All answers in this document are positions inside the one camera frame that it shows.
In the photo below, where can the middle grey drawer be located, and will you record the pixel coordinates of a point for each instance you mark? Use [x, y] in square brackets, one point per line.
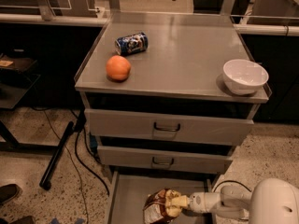
[164, 160]

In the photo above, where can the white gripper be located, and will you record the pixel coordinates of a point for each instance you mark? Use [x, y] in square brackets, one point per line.
[199, 202]

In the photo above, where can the brown sea salt chip bag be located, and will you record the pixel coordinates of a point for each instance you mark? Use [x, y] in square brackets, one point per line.
[155, 210]

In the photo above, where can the top grey drawer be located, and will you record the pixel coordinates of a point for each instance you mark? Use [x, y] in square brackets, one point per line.
[164, 127]

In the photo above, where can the orange fruit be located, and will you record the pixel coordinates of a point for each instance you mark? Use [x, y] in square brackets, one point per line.
[118, 68]

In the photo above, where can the dark shoe upper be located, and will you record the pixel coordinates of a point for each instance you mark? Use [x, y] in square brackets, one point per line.
[8, 192]

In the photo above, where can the white ceramic bowl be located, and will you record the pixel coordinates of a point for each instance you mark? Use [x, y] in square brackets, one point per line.
[243, 77]

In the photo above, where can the dark side table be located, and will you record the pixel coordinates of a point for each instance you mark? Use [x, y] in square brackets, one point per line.
[17, 77]

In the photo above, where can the blue soda can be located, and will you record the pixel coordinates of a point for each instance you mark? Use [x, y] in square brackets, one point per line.
[131, 44]

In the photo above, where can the grey metal drawer cabinet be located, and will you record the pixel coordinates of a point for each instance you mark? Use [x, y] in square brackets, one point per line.
[180, 73]

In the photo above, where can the black metal stand leg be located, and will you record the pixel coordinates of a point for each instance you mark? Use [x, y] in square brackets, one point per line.
[46, 178]

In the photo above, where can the bottom open grey drawer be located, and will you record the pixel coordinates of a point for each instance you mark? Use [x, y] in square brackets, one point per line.
[131, 188]

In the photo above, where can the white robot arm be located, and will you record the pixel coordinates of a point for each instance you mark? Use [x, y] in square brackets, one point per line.
[273, 201]

